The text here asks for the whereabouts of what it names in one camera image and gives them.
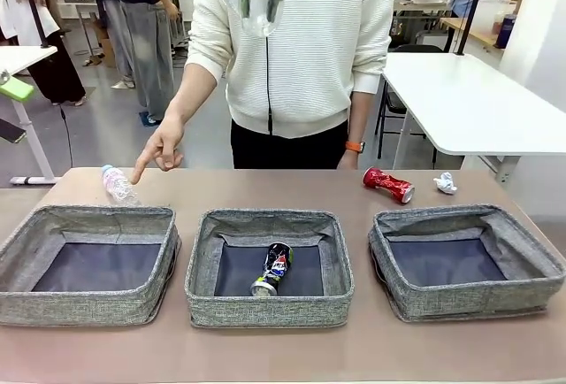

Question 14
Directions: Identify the crushed red can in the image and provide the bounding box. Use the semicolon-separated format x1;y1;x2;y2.
363;166;417;204

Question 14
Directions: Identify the white paper ball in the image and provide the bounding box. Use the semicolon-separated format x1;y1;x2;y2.
432;171;459;196

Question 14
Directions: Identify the crushed dark blue can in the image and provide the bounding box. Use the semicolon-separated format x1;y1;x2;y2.
250;242;294;297

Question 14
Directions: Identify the person's right forearm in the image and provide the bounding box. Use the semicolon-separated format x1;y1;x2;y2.
165;63;221;124

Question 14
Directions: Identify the person's left forearm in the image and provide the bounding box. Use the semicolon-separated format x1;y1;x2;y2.
347;89;371;144

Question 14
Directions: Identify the person's right hand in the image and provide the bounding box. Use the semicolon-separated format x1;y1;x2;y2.
134;113;186;184

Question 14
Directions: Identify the person's left hand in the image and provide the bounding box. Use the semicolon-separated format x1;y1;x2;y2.
338;150;361;171

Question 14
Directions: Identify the black slanted pole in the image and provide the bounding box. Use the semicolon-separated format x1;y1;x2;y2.
19;0;50;49
455;0;491;57

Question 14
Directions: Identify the person in white zip sweater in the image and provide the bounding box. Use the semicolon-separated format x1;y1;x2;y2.
185;0;397;171

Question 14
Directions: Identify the cardboard box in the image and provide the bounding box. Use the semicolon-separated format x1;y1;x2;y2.
95;20;117;69

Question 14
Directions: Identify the bystander in wide grey jeans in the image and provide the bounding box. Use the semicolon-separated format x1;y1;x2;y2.
110;0;180;125

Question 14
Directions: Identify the bystander in light shirt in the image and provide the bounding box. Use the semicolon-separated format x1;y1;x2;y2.
73;0;136;89

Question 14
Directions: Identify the crushed clear plastic bottle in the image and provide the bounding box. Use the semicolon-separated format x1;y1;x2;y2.
101;164;142;207

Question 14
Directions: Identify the black folding chair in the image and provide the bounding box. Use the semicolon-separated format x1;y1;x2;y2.
374;43;443;165

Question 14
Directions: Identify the clear plastic container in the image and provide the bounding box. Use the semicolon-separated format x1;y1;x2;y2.
475;0;515;44

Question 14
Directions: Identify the grey fabric basket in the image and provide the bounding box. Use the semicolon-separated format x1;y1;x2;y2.
367;204;566;324
0;204;182;327
184;209;356;329

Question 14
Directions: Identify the wooden background table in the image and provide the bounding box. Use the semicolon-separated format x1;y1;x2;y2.
441;16;505;49

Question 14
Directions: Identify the dark blue bottle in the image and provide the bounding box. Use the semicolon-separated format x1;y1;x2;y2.
495;14;516;49

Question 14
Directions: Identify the large white table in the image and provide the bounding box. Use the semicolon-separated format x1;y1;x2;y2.
382;50;566;186

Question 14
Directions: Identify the background metal frame table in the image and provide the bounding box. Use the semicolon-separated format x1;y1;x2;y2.
393;0;453;49

